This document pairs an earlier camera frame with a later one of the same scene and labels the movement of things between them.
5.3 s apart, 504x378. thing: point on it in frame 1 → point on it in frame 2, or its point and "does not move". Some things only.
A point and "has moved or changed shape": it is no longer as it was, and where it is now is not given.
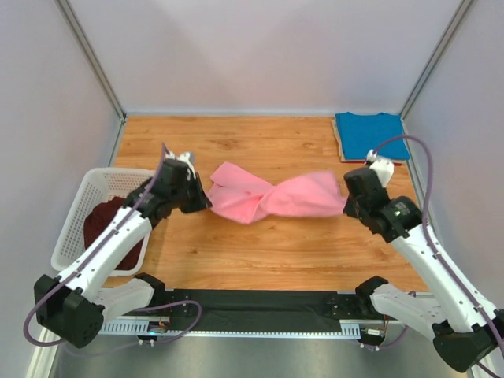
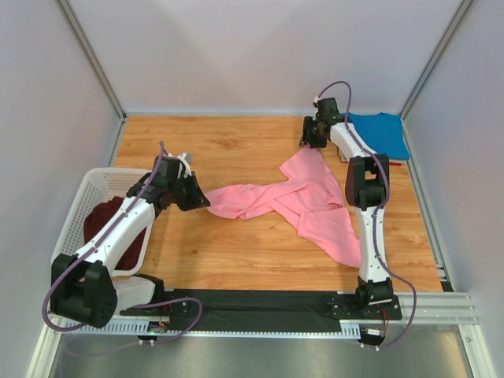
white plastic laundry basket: x=95 y=186 does not move
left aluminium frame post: x=97 y=64 does not move
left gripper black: x=193 y=194 does not move
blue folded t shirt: x=360 y=133 does not move
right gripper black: x=355 y=201 → x=313 y=128
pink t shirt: x=242 y=197 has moved or changed shape
